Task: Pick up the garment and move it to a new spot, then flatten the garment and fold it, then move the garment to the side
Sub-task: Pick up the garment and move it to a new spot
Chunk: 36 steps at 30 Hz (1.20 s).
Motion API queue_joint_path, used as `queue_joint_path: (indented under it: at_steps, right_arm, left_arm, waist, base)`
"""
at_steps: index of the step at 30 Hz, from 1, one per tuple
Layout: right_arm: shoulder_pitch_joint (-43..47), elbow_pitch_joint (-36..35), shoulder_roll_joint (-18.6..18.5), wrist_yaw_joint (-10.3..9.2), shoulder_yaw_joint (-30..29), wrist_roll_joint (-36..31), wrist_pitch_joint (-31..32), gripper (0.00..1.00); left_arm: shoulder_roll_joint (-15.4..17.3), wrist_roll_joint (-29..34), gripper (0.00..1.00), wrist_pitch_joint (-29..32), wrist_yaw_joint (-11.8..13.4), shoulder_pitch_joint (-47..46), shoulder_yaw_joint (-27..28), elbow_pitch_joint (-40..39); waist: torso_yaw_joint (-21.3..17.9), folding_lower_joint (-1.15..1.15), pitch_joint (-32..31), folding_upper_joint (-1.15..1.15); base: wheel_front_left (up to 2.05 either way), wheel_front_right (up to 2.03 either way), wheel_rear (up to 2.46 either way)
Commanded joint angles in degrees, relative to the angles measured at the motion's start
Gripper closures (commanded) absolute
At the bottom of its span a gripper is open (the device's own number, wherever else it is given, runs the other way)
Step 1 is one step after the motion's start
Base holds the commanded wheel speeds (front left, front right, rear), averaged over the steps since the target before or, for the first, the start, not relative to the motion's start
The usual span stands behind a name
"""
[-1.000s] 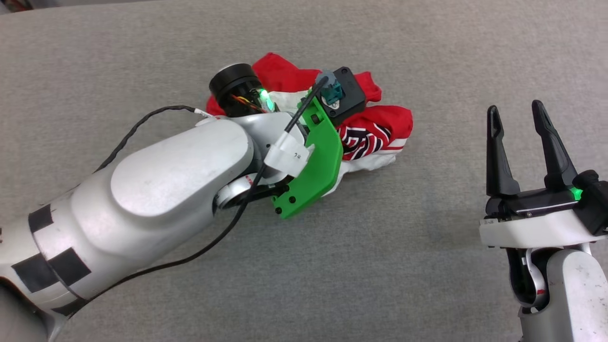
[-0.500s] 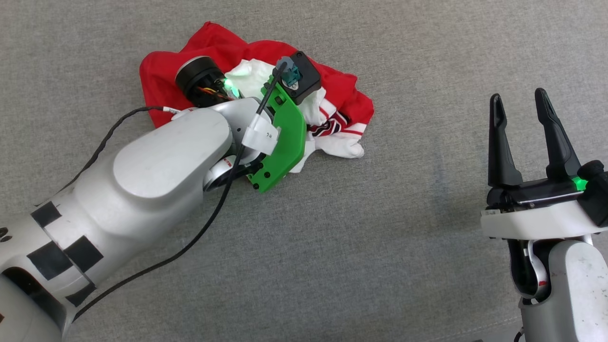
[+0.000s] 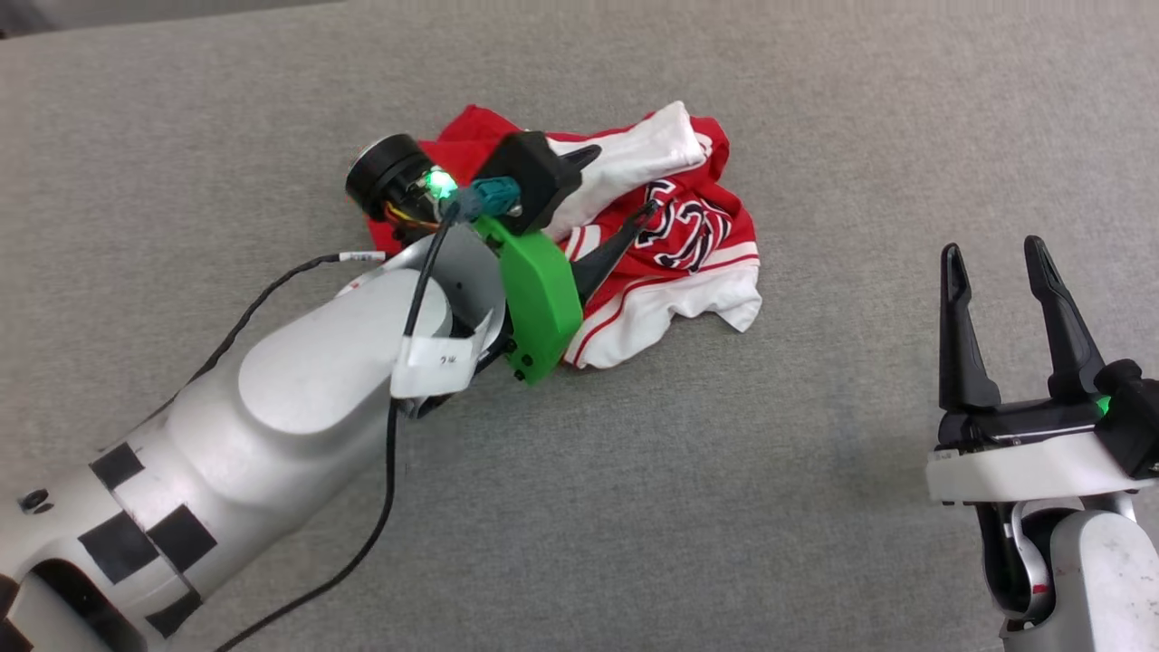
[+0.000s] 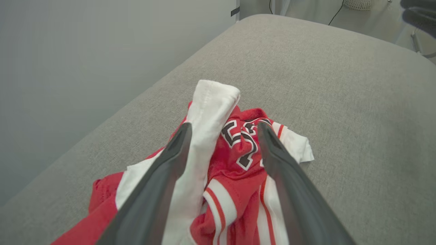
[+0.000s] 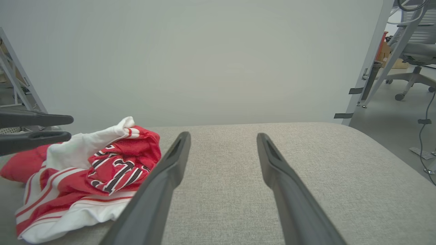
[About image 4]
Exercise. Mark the small dark wall bracket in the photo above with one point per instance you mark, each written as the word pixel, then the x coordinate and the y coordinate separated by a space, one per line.
pixel 235 12

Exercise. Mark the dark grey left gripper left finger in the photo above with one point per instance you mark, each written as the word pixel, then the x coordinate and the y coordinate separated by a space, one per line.
pixel 153 190

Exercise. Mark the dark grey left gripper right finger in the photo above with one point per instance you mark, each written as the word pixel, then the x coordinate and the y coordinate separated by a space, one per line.
pixel 296 190

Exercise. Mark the white woven laundry basket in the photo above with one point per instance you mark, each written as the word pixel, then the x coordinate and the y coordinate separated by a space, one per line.
pixel 357 3

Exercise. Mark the red and white sports jersey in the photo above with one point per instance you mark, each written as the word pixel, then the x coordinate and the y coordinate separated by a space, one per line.
pixel 238 170

